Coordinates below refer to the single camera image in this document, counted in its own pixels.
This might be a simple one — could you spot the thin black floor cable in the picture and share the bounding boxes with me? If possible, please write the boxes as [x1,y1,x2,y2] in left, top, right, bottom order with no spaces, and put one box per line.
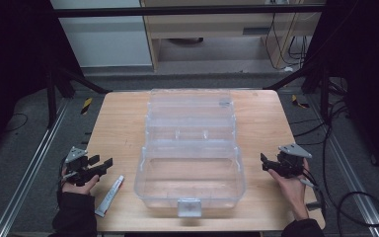
[3,112,30,133]

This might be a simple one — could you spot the looped black floor cable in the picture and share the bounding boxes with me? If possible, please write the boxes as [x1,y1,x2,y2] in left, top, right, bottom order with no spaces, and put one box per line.
[337,191,379,228]

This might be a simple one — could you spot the white cabinet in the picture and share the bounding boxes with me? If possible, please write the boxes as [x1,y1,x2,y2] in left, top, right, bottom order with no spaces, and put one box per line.
[49,0,153,69]

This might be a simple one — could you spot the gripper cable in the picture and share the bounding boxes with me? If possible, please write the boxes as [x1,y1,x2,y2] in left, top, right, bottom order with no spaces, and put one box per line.
[297,167,328,219]
[57,164,77,186]

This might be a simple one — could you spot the black metal stand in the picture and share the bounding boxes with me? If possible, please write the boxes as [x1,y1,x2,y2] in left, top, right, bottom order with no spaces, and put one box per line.
[44,65,114,130]
[262,57,332,123]

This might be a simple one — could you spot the light wooden desk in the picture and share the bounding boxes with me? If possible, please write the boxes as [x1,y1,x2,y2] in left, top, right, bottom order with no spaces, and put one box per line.
[139,0,328,71]

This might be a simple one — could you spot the black curtain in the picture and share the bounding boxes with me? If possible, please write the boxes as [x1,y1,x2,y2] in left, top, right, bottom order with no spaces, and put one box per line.
[304,0,379,186]
[0,0,83,166]

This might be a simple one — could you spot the yellow-handled tool right floor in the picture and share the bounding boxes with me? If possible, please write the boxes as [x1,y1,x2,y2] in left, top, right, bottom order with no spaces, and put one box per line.
[291,94,311,110]

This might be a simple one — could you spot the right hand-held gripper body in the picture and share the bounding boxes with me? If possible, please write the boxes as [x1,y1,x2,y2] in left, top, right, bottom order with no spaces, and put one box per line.
[270,143,313,179]

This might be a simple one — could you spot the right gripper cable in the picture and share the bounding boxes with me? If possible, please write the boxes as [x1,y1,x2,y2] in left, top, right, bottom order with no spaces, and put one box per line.
[297,167,328,219]

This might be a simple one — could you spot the person's left hand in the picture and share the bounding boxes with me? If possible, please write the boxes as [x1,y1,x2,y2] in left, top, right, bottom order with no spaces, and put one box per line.
[60,166,101,197]

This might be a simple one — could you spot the black cables under desk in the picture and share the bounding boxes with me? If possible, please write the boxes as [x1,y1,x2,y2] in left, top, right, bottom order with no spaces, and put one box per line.
[264,12,310,71]

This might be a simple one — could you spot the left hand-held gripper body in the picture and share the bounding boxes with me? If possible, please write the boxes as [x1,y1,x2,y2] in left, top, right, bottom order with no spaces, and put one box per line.
[64,146,109,188]

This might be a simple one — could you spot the clear plastic storage box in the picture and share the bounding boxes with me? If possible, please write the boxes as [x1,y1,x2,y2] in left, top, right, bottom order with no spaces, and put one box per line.
[133,87,248,218]

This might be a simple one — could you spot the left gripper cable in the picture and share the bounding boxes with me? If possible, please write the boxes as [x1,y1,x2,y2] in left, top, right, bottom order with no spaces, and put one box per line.
[57,164,77,186]

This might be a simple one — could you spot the black horizontal frame bar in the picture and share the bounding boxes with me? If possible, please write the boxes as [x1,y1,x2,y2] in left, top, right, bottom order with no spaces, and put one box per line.
[50,4,328,19]

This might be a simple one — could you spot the white tube with red cap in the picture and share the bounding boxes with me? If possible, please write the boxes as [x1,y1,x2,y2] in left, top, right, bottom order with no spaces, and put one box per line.
[94,174,125,218]

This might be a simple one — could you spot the yellow black floor tape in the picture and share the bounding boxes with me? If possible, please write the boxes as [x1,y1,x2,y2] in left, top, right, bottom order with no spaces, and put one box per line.
[80,97,94,116]

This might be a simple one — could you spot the aluminium floor rail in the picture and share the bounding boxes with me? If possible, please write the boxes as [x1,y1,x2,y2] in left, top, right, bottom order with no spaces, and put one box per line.
[0,98,71,237]
[309,95,379,237]

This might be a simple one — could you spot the person's right hand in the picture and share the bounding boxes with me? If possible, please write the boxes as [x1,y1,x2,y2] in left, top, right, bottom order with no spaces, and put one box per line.
[267,158,311,222]

